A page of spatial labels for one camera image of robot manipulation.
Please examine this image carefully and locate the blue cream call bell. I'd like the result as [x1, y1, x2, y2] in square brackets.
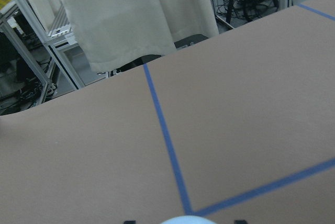
[161, 215, 216, 224]

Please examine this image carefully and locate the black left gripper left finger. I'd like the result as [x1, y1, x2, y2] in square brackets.
[124, 220, 136, 224]

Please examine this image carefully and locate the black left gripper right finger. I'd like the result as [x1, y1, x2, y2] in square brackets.
[233, 219, 248, 224]

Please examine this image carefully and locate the white curtain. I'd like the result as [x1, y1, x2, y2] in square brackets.
[31, 0, 218, 72]

